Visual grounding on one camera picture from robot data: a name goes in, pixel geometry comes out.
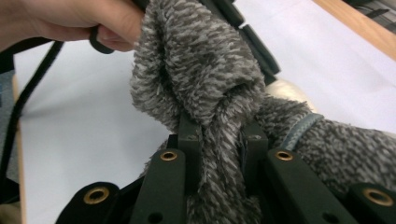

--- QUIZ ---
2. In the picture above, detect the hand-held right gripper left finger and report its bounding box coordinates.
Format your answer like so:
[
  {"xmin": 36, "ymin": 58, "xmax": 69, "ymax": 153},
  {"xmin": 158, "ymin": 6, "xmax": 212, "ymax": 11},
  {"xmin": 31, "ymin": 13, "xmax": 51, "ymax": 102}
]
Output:
[{"xmin": 177, "ymin": 111, "xmax": 204, "ymax": 196}]

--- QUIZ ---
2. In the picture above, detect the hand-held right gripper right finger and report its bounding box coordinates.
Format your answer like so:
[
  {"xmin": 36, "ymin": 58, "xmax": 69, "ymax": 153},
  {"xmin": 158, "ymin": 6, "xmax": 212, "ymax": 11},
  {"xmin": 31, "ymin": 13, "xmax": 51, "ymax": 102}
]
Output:
[{"xmin": 241, "ymin": 120, "xmax": 270, "ymax": 194}]

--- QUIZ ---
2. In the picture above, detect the grey fuzzy cloth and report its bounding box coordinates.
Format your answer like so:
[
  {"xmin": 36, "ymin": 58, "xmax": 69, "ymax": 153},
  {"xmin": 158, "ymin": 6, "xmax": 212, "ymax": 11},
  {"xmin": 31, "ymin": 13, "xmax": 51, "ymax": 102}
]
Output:
[{"xmin": 130, "ymin": 0, "xmax": 396, "ymax": 224}]

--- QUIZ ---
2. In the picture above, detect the wooden table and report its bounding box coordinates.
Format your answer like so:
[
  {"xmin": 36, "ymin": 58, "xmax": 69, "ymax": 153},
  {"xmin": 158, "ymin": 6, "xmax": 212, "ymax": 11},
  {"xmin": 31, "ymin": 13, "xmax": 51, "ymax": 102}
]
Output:
[{"xmin": 11, "ymin": 0, "xmax": 396, "ymax": 224}]

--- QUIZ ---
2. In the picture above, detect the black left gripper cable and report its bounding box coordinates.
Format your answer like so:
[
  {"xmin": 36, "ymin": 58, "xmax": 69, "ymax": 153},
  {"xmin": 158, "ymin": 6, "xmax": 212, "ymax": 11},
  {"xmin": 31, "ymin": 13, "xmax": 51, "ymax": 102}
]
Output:
[{"xmin": 0, "ymin": 26, "xmax": 115, "ymax": 205}]

